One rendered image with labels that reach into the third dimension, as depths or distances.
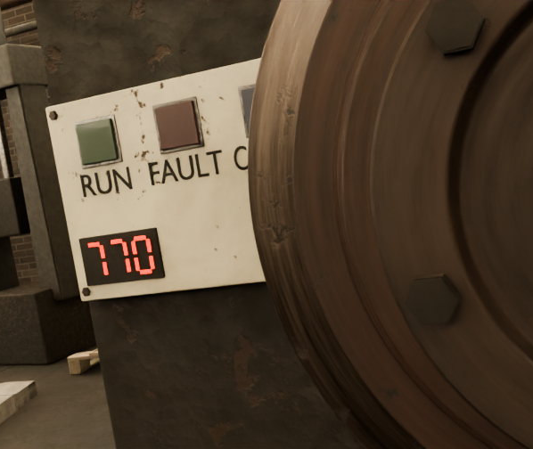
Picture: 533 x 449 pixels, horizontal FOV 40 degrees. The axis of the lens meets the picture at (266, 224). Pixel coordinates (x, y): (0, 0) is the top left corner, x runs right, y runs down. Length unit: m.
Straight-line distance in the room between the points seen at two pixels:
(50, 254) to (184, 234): 5.11
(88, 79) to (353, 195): 0.36
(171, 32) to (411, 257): 0.37
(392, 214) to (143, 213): 0.34
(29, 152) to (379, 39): 5.39
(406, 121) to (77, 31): 0.42
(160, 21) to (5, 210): 5.37
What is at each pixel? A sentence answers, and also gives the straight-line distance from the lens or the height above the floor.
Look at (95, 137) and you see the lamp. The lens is 0.66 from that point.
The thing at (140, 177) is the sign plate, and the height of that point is 1.16.
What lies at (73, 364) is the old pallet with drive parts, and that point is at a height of 0.07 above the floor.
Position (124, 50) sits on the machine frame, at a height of 1.28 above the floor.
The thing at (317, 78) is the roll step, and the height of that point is 1.20.
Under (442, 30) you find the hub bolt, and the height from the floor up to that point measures 1.20.
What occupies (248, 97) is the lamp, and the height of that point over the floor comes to 1.21.
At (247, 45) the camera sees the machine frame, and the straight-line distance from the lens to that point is 0.62.
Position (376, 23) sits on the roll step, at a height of 1.22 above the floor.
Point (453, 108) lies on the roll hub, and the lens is 0.34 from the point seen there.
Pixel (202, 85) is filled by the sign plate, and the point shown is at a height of 1.23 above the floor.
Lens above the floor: 1.15
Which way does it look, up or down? 4 degrees down
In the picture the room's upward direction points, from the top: 10 degrees counter-clockwise
